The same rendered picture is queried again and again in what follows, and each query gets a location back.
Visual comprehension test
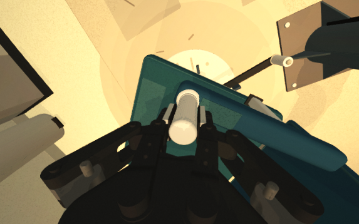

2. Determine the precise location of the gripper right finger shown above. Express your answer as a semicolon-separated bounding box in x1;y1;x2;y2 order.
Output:
194;105;325;224

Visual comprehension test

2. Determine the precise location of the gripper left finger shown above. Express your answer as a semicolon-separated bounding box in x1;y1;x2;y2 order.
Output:
40;104;176;208

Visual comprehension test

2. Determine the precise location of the white cylinder handle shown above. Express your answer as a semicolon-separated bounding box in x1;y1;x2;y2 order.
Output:
168;89;200;146

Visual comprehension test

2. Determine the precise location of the teal chair seat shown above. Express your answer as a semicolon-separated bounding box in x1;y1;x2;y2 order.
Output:
129;54;284;158

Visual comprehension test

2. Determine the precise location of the cream round chair base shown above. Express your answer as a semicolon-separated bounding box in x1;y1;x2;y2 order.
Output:
166;49;236;85

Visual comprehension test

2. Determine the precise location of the grey bar with dark collar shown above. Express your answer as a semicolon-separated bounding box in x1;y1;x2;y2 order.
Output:
244;93;282;121

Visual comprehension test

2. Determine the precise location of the cream round tube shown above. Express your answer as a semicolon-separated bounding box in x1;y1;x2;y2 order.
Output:
0;113;65;192

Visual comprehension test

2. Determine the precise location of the dark lever with white grip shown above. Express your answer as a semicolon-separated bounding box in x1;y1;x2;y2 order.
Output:
222;54;294;91

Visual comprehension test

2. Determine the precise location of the grey cabinet with dark edge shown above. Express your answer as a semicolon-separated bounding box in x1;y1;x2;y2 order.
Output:
0;3;54;134

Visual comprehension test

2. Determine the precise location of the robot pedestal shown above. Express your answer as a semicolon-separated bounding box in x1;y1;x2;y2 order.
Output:
276;0;359;93

